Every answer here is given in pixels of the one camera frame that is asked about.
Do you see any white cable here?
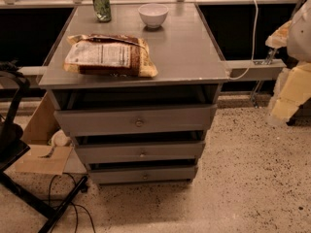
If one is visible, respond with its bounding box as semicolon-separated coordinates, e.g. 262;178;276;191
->
228;0;259;82

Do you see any grey drawer cabinet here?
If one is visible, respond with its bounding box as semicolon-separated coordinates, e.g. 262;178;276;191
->
40;3;227;173

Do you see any grey drawer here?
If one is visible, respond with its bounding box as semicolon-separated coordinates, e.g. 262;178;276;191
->
88;166;197;184
54;105;217;137
76;141;205;164

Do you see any black stand frame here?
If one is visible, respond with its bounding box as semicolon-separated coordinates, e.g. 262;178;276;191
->
0;69;87;233

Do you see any white bowl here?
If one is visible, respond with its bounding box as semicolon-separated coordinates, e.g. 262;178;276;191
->
138;3;169;28

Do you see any black floor cable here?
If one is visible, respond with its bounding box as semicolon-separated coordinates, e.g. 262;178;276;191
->
48;173;97;233

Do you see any grey bottom drawer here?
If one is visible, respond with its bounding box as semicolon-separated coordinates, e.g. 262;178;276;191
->
88;166;197;184

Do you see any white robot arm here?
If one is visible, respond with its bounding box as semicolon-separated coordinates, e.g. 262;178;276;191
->
265;0;311;125

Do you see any white round object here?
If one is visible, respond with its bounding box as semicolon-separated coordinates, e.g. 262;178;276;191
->
52;130;71;147

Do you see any grey top drawer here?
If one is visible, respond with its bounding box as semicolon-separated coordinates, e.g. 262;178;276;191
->
54;105;217;137

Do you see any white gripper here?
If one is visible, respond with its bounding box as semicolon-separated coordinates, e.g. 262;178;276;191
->
265;20;311;125

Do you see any cardboard box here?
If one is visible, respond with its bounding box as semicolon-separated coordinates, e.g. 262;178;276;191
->
15;94;72;175

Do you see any brown chip bag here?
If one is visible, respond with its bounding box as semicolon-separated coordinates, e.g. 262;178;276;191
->
63;34;157;78

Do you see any green soda can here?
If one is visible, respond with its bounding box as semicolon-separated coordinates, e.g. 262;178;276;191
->
92;0;112;22

